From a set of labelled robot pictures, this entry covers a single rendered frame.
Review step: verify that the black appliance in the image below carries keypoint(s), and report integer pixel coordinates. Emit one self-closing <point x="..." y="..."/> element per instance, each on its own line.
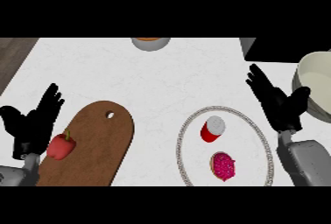
<point x="286" y="49"/>

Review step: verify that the red bell pepper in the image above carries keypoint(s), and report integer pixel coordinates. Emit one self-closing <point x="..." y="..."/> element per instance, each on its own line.
<point x="59" y="147"/>

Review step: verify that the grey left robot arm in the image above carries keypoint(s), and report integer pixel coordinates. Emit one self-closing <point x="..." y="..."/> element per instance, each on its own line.
<point x="19" y="172"/>

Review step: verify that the large pale bowl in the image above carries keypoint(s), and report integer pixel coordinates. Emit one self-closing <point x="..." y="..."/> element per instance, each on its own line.
<point x="316" y="84"/>

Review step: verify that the white round placemat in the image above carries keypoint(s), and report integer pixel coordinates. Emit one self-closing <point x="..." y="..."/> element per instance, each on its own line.
<point x="223" y="147"/>

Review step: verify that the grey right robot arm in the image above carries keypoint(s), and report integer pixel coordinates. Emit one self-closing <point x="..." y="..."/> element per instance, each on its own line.
<point x="301" y="160"/>

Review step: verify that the grey cup with orange top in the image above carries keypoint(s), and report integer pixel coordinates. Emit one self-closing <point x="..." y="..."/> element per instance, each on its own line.
<point x="149" y="43"/>

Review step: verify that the pink frosted donut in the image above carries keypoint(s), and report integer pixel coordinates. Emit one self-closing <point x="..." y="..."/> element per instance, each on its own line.
<point x="223" y="166"/>

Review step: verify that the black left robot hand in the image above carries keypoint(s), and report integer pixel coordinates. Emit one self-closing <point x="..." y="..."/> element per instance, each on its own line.
<point x="35" y="122"/>

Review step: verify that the brown wooden cutting board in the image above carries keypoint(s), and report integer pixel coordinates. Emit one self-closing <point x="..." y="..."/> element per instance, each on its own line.
<point x="85" y="145"/>

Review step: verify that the red can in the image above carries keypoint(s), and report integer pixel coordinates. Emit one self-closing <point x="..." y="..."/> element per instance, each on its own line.
<point x="211" y="129"/>

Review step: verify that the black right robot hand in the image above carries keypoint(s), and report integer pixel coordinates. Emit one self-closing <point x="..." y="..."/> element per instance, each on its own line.
<point x="278" y="103"/>

